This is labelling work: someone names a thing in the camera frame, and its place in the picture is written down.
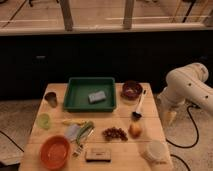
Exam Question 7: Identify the orange red bowl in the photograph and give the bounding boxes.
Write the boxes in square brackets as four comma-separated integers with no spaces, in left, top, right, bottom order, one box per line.
[39,135,70,170]

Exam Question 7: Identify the white plastic cup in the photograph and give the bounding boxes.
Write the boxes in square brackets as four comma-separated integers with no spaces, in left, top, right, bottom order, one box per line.
[144,140,166,163]

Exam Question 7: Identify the dark maroon bowl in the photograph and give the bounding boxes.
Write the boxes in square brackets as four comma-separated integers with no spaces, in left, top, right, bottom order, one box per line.
[121,80,143,100]

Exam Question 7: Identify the brown wooden block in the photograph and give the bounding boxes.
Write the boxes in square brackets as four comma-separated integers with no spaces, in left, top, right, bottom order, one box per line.
[85,148,111,162]

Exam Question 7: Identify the light green cup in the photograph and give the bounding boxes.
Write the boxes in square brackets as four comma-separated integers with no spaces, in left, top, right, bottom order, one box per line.
[36,113,51,130]

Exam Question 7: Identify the orange peach fruit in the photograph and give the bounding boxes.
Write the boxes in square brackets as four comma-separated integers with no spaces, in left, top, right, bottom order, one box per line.
[129,123,142,138]

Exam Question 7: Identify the bunch of red grapes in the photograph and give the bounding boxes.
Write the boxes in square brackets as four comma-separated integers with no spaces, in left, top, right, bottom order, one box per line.
[102,127,128,141]

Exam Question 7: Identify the grey blue sponge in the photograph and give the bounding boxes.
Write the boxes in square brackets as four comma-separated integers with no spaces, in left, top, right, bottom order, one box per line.
[88,91,106,103]

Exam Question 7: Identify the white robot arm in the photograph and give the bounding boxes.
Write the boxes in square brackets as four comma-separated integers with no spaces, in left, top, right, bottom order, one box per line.
[158,63,213,127]

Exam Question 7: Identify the black floor cable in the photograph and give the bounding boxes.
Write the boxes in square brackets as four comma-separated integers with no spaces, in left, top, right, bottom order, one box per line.
[165,104,200,149]

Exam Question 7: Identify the yellow banana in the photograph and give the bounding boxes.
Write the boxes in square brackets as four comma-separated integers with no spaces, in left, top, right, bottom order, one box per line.
[62,119,86,126]

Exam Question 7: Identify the grey cloth piece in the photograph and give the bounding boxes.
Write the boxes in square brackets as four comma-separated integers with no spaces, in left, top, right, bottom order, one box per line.
[65,124,81,141]

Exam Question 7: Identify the green handled spatula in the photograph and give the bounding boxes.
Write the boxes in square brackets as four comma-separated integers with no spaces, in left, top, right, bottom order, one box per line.
[76,121,94,146]

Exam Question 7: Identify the dark metal cup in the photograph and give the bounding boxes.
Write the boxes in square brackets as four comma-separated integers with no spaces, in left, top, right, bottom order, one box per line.
[44,92,58,108]

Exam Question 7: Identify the silver fork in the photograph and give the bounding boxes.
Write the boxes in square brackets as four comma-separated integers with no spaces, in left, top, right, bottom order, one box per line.
[72,130,93,157]

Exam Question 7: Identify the green plastic tray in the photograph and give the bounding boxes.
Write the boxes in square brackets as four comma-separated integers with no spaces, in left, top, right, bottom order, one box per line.
[63,77,116,112]

